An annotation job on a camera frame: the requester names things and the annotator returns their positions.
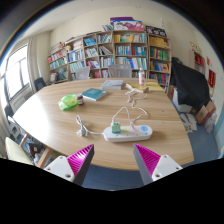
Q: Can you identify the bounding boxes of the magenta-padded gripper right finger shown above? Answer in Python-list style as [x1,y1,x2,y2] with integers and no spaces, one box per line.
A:
[133,143,184,186]

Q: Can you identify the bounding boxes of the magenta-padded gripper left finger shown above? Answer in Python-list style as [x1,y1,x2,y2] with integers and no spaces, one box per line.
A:
[43,143,95,187]

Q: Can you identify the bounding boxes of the green charger block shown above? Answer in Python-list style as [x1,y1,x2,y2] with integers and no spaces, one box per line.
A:
[110,121,122,134]

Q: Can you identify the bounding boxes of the white power strip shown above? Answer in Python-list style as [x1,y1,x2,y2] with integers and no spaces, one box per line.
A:
[102,124,154,143]

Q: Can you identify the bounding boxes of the pale green chair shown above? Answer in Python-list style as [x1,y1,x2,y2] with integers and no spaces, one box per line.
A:
[4,136,34,166]

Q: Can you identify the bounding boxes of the papers on floor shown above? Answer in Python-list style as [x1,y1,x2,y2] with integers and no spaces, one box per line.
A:
[179,112,198,133]

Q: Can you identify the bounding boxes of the white box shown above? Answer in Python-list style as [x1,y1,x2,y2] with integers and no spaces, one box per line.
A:
[172,88,193,114]

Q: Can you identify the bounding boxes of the green plastic bag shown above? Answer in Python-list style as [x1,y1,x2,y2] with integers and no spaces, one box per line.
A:
[57,93,79,112]

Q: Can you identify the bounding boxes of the cardboard box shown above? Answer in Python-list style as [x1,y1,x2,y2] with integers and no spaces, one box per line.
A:
[194,100,217,126]

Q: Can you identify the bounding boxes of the teal book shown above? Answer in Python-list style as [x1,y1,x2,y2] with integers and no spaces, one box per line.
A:
[81,87,109,102]

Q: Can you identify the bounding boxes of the yellow folder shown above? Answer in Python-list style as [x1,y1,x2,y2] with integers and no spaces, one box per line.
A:
[144,81,165,92]

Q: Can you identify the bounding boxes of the yellow book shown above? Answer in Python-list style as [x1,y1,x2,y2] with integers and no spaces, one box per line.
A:
[128,82,150,94]

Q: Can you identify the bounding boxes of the black cloth cover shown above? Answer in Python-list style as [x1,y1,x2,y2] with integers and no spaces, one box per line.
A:
[169,56,212,109]

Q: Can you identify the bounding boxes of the dark chair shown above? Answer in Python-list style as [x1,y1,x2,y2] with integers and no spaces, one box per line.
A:
[33,77,47,92]

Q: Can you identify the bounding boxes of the white bottle with red label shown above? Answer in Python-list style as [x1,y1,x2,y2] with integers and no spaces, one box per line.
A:
[137,67,146,87]

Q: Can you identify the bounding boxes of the grey book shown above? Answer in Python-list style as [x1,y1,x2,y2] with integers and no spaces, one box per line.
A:
[100,79,125,91]

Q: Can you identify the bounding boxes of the grey mesh chair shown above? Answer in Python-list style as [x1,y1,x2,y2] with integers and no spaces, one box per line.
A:
[107,63,133,79]

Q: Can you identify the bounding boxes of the window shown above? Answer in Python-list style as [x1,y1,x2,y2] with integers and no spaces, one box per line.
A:
[0,44,31,101]

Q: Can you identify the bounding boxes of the wooden bookshelf unit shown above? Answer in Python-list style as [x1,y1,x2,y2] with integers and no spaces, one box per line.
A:
[46,16,173,86]

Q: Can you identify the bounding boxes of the white power strip cord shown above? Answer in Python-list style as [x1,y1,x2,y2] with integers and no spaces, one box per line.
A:
[75,114,105,138]

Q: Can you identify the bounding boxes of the white charger cable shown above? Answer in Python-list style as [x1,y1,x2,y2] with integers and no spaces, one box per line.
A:
[111,94,149,133]

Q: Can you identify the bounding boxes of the white cable with connector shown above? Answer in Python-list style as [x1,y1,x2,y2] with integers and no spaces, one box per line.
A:
[124,82,148,101]

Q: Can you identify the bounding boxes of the red wall hanging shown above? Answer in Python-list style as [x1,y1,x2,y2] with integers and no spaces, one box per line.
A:
[207,68,217,89]

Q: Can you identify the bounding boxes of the small wall shelf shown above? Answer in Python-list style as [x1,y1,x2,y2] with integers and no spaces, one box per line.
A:
[189,49,207,75]

